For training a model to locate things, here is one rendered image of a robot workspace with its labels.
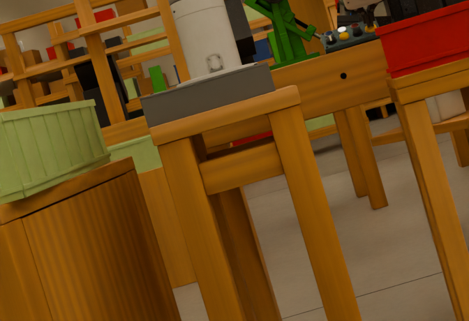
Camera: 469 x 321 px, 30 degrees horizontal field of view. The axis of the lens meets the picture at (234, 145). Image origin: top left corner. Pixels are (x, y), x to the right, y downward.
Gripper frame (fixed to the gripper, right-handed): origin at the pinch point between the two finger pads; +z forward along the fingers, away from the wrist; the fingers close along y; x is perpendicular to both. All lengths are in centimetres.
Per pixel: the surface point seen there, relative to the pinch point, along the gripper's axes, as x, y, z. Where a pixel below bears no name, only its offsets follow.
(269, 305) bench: 3, -54, 100
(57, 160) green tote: -42, -75, -15
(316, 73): -5.9, -16.5, 7.9
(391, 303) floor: 11, -14, 125
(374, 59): -6.3, -1.4, 8.5
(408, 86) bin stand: -36.6, 2.3, -3.6
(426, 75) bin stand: -36.0, 6.7, -4.7
